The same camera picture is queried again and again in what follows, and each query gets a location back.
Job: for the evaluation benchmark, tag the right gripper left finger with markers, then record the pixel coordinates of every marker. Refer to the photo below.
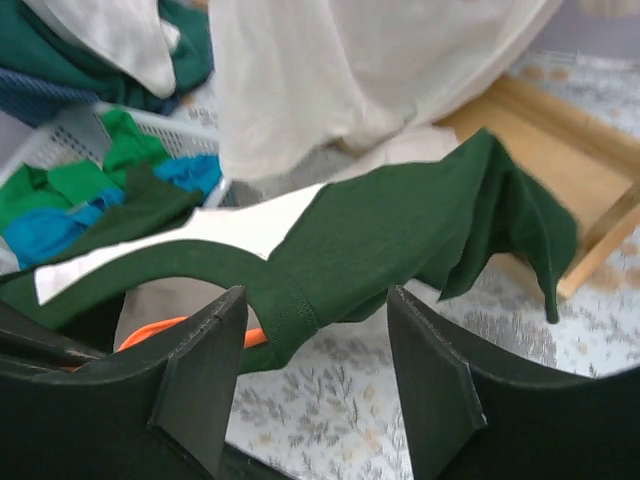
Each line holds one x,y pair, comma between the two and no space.
156,410

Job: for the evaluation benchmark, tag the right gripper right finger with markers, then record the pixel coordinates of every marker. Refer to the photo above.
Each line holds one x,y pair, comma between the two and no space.
473,410

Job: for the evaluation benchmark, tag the dark green t shirt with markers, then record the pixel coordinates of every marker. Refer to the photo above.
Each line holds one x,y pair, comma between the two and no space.
324,254

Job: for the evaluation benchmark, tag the teal blue t shirt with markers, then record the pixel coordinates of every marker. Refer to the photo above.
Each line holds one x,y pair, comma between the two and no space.
153,199

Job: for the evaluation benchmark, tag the bright green t shirt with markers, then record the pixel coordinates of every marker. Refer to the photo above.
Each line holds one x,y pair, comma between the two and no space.
72,184

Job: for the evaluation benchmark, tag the white plastic basket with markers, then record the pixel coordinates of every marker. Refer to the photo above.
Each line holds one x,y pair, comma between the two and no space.
64,146

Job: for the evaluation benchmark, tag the blue checked shirt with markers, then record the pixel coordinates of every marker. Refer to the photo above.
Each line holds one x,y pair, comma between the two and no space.
34,101

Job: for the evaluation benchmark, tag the white t shirt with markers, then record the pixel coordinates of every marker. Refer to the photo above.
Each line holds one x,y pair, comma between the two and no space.
291,76

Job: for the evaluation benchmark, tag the right wooden clothes rack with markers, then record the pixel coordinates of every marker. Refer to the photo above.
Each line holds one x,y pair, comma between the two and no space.
589,166

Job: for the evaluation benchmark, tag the white textured garment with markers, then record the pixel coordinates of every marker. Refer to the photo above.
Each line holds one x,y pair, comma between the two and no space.
129,35

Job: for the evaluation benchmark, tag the dark green ruffled garment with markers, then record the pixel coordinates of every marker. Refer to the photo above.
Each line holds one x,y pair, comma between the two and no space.
29,46

